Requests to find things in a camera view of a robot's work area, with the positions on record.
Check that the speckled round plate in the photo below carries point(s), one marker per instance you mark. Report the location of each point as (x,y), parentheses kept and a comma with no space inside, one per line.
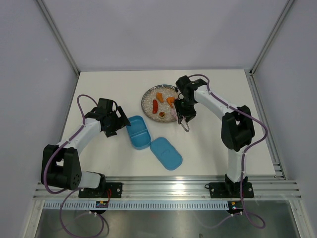
(150,95)

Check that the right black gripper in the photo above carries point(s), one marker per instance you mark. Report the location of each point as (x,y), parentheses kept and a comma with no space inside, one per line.
(189,115)

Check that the orange fried nugget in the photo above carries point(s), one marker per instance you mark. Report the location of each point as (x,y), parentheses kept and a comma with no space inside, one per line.
(159,97)

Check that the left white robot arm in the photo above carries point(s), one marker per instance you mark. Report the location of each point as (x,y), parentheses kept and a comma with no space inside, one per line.
(61,168)

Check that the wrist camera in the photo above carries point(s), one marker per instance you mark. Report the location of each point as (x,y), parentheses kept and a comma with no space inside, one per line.
(107,104)
(185,85)

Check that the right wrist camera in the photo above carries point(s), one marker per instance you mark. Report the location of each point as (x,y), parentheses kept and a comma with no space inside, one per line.
(185,85)

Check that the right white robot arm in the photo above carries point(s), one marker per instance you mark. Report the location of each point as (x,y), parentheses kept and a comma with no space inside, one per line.
(237,129)

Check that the small noodle soup cup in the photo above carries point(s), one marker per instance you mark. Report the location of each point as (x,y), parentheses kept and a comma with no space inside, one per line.
(162,114)

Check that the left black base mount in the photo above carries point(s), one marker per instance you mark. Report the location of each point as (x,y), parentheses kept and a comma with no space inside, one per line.
(114,189)

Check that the aluminium rail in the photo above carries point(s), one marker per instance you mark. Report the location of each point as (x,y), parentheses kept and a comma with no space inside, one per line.
(193,188)
(272,147)

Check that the aluminium frame post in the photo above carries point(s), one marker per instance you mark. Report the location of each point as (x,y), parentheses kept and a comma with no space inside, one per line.
(57,35)
(272,35)

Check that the white slotted cable duct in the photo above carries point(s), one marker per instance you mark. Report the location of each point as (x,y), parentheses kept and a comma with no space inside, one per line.
(138,205)

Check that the red sausage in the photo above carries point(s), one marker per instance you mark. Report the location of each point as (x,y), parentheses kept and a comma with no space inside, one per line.
(155,106)

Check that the blue lunch box lid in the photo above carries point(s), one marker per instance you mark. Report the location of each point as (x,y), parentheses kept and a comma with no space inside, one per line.
(166,153)

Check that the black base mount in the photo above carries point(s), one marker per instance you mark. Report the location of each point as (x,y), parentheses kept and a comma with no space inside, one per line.
(114,189)
(218,189)

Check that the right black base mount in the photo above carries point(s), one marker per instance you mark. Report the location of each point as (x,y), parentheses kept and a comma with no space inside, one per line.
(218,189)

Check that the right aluminium frame post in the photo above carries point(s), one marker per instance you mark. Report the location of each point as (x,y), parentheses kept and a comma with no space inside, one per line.
(272,35)

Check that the blue lunch box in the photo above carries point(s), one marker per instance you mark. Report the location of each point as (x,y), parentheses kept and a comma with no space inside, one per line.
(138,133)

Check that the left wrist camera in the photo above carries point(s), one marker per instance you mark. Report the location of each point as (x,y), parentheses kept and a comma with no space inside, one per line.
(107,104)

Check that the pink handled metal tongs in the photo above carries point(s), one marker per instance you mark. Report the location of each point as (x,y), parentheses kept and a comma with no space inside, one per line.
(184,124)

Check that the aluminium front rail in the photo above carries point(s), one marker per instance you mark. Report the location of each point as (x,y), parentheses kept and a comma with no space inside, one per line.
(193,188)

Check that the left aluminium frame post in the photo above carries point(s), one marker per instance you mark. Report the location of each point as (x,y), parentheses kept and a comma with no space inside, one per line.
(57,35)

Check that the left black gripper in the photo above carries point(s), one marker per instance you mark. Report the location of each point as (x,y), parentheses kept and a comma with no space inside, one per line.
(121,122)

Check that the right side aluminium rail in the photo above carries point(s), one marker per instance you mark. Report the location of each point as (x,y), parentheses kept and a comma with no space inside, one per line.
(272,147)

